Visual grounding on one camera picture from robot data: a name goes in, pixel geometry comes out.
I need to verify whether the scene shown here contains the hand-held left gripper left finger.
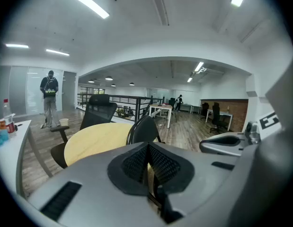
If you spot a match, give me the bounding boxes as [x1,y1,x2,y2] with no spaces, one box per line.
[107,142,150,196]

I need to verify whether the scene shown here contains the clear bottle with red label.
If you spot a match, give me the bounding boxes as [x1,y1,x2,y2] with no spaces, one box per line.
[2,98,17,137]

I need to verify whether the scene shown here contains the white table with wooden top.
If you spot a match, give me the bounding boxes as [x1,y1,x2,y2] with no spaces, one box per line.
[149,103,174,129]

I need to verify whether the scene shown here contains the blue cloth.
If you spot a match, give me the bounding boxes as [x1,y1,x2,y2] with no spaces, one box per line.
[0,129,10,149]

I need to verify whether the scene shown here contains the black folding chair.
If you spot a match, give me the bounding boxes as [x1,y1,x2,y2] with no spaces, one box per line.
[125,114,166,147]

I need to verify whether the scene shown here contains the frosted glass partition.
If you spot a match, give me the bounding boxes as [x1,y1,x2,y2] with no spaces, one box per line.
[0,65,78,118]

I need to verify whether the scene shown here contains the green potted plant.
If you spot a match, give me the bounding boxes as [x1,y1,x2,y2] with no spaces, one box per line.
[116,107,134,118]

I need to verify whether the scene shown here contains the black metal railing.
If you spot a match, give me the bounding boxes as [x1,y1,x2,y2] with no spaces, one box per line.
[77,93,164,123]

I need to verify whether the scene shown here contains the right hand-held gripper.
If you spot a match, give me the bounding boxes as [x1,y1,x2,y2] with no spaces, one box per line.
[199,111,283,157]

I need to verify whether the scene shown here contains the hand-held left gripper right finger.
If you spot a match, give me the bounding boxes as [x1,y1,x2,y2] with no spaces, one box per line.
[148,142,195,194]

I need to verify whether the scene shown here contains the round wooden table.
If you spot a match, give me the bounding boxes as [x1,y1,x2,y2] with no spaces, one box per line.
[63,122,137,167]

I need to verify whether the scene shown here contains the black mesh office chair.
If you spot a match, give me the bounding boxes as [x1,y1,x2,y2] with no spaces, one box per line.
[50,94,118,169]

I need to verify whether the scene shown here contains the white desk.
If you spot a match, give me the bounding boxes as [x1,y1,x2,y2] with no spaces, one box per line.
[0,119,53,198]
[205,108,233,132]

